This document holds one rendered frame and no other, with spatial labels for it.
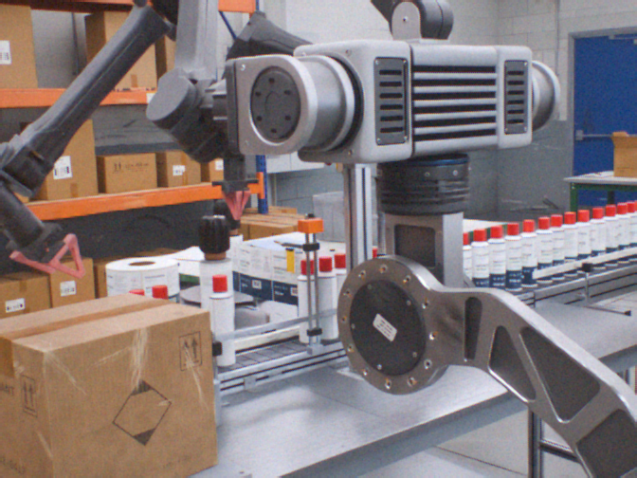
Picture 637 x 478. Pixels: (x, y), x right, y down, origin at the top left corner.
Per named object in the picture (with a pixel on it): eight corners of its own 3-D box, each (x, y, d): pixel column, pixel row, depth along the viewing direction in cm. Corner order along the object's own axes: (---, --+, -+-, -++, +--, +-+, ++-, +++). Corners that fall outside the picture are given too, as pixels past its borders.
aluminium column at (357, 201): (362, 368, 202) (354, 82, 192) (375, 372, 198) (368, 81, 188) (348, 372, 199) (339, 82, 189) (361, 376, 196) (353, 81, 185)
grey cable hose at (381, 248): (383, 257, 208) (381, 172, 205) (393, 259, 206) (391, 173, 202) (373, 260, 206) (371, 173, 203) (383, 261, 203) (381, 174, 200)
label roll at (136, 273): (180, 303, 254) (177, 255, 252) (181, 319, 235) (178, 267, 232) (111, 307, 251) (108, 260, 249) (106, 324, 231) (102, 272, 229)
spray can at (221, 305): (227, 359, 195) (223, 272, 192) (240, 364, 191) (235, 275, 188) (208, 364, 192) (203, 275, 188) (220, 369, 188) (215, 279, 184)
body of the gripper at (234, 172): (210, 188, 209) (209, 158, 208) (245, 185, 216) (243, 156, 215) (226, 190, 204) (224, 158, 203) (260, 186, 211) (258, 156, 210)
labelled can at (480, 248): (479, 296, 250) (478, 227, 247) (493, 299, 246) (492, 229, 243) (466, 299, 246) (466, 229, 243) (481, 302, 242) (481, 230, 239)
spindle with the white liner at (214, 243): (224, 322, 229) (218, 212, 225) (243, 328, 222) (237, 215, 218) (195, 328, 224) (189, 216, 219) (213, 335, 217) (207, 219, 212)
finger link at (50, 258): (80, 259, 153) (45, 223, 148) (101, 263, 148) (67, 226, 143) (55, 287, 150) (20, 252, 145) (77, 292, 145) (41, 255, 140)
